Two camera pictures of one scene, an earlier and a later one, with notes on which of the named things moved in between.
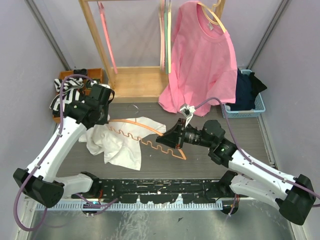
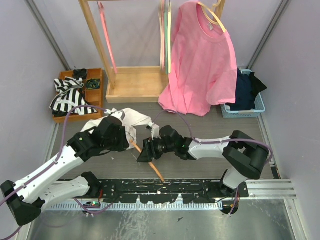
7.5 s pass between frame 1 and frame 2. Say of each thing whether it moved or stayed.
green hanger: stayed
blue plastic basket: stayed
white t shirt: moved
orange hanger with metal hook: moved
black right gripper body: moved
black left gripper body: moved
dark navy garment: stayed
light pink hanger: stayed
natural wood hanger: stayed
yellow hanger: stayed
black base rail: stayed
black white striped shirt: stayed
